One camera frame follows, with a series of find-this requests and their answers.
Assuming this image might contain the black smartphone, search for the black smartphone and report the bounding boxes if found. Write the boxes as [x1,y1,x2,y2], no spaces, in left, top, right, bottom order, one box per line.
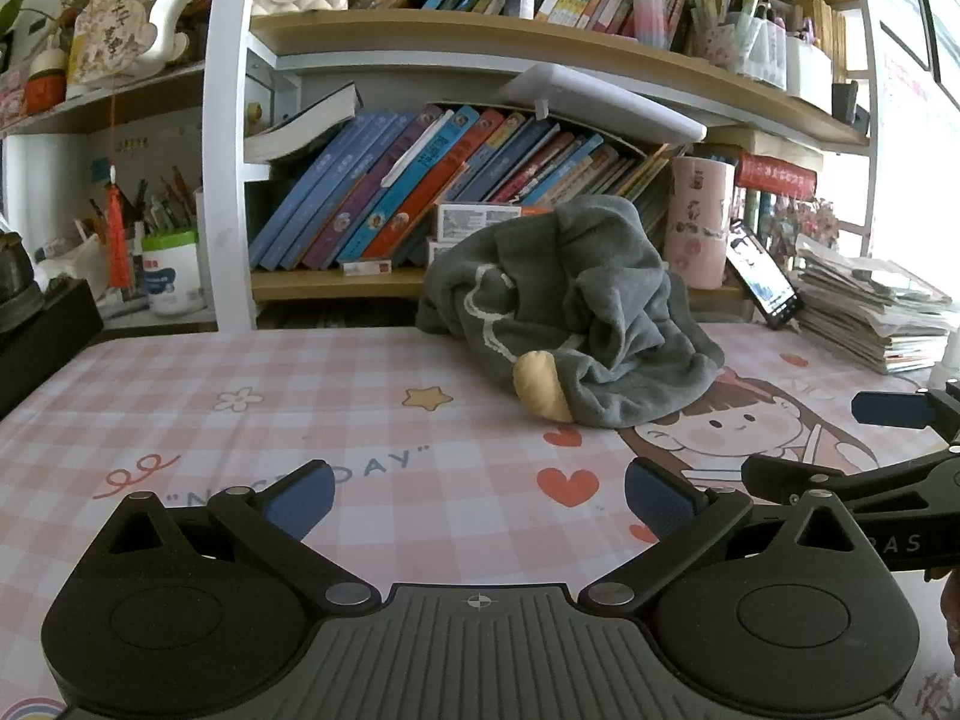
[726,221,805,329]

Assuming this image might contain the stack of magazines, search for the stack of magazines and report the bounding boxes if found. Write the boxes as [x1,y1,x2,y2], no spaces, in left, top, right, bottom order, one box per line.
[791,235,955,376]

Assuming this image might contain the pink gradient bottle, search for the pink gradient bottle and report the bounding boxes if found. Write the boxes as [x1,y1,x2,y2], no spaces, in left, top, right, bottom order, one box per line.
[634,0,668,46]

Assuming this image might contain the pink cartoon desk mat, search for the pink cartoon desk mat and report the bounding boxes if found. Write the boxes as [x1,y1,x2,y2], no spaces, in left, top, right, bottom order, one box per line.
[0,319,960,720]

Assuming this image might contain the white jar with green lid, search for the white jar with green lid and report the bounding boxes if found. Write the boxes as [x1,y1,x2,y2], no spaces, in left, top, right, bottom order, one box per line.
[141,229,206,317]

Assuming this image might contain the black box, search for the black box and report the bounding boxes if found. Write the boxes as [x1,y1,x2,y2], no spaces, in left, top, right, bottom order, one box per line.
[0,277,104,421]

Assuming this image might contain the red boxes on shelf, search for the red boxes on shelf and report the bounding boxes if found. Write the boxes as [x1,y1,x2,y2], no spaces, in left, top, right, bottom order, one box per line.
[735,152,818,196]

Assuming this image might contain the white storage box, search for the white storage box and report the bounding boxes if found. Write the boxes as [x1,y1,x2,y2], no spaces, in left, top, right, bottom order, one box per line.
[784,37,833,117]

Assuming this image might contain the floral pen cup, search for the floral pen cup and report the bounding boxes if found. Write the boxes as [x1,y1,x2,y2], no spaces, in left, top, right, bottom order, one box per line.
[688,19,740,76]

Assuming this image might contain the dark metal pot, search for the dark metal pot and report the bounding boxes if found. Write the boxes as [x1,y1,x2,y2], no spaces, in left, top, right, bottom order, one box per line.
[0,229,47,332]

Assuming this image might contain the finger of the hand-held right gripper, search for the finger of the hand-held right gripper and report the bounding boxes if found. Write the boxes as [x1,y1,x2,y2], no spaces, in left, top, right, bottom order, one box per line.
[741,452,960,522]
[851,381,960,451]

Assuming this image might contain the pink sticker-covered cup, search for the pink sticker-covered cup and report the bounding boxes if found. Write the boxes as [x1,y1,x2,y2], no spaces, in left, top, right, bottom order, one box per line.
[664,157,737,290]

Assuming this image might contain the green potted plant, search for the green potted plant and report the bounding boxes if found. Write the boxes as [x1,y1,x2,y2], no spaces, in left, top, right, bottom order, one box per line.
[0,0,80,53]

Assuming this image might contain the red jar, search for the red jar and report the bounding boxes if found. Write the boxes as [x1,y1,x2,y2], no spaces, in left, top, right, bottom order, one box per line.
[26,30,70,115]

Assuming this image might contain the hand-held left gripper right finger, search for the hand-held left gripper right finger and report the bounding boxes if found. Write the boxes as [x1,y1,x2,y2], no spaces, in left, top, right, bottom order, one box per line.
[579,457,882,611]

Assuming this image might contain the beige thick book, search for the beige thick book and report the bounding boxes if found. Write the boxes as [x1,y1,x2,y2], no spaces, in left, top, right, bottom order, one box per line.
[705,126,826,166]

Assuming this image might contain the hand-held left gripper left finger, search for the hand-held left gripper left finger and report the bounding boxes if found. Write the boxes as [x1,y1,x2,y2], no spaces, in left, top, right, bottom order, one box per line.
[94,461,380,612]

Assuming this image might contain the row of leaning books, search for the row of leaning books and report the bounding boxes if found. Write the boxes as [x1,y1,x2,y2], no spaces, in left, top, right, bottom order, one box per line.
[247,105,672,271]

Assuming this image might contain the open black-covered book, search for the open black-covered book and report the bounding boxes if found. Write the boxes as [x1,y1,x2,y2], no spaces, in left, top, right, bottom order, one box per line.
[244,82,362,164]

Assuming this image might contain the row of yellow slim books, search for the row of yellow slim books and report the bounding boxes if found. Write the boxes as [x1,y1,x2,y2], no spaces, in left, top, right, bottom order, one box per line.
[795,0,848,83]

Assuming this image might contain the red tassel ornament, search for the red tassel ornament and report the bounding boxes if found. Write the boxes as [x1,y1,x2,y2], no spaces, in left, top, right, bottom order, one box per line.
[105,86,137,290]

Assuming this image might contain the dried flower bouquet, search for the dried flower bouquet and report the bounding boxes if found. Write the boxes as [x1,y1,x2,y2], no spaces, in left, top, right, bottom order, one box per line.
[772,197,842,250]

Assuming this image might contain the white and wood bookshelf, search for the white and wood bookshelf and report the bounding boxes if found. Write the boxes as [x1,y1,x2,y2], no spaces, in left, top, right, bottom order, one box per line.
[0,0,886,331]

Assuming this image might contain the small black object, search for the small black object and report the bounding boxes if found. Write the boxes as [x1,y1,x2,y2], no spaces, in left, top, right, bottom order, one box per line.
[831,81,871,125]

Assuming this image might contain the bunch of pencils and pens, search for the bunch of pencils and pens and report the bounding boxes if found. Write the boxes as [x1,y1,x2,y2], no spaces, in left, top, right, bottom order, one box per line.
[75,165,197,241]

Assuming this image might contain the grey fleece garment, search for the grey fleece garment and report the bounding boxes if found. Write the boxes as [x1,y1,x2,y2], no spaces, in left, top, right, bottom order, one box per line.
[415,195,726,430]

